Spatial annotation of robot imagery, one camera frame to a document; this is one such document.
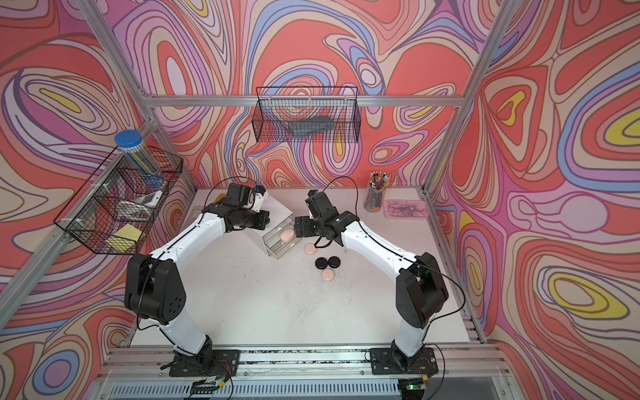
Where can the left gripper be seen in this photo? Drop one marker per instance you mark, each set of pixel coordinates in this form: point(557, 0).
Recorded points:
point(263, 217)

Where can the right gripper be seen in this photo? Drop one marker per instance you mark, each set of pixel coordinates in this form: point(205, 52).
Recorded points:
point(302, 223)

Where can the black earphone case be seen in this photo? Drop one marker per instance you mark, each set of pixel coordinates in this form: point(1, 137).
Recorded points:
point(321, 263)
point(334, 262)

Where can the pink earphone case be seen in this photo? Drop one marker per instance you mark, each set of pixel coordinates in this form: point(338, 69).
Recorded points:
point(328, 275)
point(310, 249)
point(287, 235)

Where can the white drawer cabinet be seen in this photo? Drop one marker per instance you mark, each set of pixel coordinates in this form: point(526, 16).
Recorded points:
point(277, 213)

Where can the pink earphone case front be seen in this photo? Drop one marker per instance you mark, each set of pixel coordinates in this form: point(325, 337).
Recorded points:
point(328, 275)

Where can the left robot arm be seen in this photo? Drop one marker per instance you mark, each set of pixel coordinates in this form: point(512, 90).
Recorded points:
point(154, 287)

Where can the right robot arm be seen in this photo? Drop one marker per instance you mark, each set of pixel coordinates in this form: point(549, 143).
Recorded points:
point(420, 290)

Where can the mesh pen holder cup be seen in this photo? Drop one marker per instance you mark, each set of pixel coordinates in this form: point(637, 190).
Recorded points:
point(377, 184)

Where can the pink transparent pencil case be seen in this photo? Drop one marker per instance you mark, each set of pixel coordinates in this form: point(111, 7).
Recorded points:
point(405, 209)

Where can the white item in left basket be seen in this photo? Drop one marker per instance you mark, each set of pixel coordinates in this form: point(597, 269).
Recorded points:
point(150, 200)

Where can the dark object in back basket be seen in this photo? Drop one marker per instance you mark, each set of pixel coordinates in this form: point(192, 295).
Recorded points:
point(309, 127)

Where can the yellow sticky notes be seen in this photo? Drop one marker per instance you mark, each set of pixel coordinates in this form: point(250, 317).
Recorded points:
point(125, 239)

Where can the blue lid pencil jar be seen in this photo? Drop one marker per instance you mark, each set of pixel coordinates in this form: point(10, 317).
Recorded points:
point(131, 143)

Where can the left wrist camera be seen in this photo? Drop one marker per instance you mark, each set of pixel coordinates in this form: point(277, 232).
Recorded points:
point(242, 196)

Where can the black wire basket back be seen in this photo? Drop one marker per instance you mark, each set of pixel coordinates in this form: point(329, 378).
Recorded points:
point(277, 106)

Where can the black wire basket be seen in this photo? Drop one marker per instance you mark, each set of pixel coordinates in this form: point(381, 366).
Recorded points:
point(107, 203)
point(277, 106)

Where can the black wire basket left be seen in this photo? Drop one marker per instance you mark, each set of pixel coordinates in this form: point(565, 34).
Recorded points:
point(107, 203)

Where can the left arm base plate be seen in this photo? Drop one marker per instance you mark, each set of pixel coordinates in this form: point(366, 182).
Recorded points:
point(215, 363)

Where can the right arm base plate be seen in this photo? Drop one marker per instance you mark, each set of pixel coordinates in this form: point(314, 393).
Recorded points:
point(391, 361)

